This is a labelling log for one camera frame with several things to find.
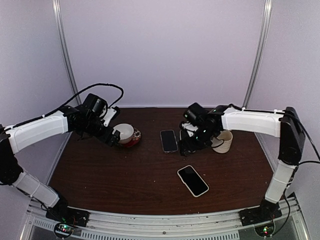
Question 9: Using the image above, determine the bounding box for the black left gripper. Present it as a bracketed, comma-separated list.
[79, 116, 120, 147]

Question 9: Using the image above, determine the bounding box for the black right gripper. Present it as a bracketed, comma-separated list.
[179, 125, 217, 156]

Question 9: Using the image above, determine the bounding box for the clear phone case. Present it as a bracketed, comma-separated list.
[159, 129, 179, 153]

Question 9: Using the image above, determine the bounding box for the white phone case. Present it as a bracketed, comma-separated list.
[177, 165, 210, 198]

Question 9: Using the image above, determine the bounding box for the pink phone case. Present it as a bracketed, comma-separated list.
[179, 130, 188, 144]

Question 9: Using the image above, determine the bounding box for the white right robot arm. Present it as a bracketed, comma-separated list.
[179, 102, 306, 221]

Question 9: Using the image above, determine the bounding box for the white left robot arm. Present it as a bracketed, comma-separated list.
[0, 93, 120, 222]

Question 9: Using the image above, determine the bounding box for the white ceramic bowl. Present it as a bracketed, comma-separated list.
[114, 123, 135, 145]

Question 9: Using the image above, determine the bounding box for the cream ceramic mug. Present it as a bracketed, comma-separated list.
[211, 130, 233, 154]

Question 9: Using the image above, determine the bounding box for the left circuit board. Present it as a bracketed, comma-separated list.
[53, 222, 75, 238]

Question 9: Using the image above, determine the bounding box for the circuit board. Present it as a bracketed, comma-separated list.
[254, 223, 275, 238]
[53, 222, 75, 238]

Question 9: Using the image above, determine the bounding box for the right circuit board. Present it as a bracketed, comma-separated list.
[254, 223, 275, 238]

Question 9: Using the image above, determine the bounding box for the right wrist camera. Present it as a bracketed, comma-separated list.
[179, 121, 198, 137]

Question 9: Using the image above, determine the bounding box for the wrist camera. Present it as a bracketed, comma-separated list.
[179, 121, 198, 137]
[101, 106, 120, 127]

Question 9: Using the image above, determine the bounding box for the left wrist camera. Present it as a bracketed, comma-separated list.
[101, 106, 120, 127]

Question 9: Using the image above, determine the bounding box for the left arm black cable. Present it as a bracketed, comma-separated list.
[4, 81, 125, 133]

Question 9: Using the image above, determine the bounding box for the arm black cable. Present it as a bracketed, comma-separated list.
[228, 104, 320, 226]
[4, 81, 125, 133]

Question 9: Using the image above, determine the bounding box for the aluminium front rail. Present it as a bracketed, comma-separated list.
[18, 200, 311, 240]

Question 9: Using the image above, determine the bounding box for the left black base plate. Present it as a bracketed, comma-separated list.
[45, 208, 90, 227]

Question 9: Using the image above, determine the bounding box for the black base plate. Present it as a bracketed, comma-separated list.
[238, 206, 283, 227]
[45, 208, 90, 227]

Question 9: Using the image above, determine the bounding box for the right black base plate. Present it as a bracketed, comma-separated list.
[238, 206, 283, 227]

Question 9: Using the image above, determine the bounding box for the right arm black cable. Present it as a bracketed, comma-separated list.
[228, 104, 320, 226]

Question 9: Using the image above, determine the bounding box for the left aluminium frame post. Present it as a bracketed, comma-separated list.
[52, 0, 78, 94]

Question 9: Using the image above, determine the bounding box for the aluminium frame post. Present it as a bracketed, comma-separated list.
[242, 0, 273, 107]
[52, 0, 78, 94]

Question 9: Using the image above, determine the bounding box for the right aluminium frame post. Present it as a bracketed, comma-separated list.
[242, 0, 273, 107]

